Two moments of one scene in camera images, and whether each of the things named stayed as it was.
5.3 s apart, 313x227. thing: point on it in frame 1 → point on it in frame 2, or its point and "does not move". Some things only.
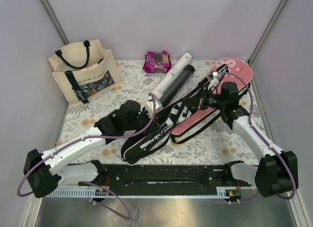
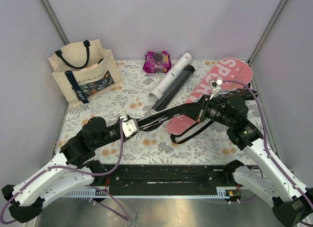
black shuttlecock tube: x=176 y=83 does not move
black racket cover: x=182 y=106 → x=194 y=110
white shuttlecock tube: x=161 y=86 does not move
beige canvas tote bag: x=85 y=70 does not move
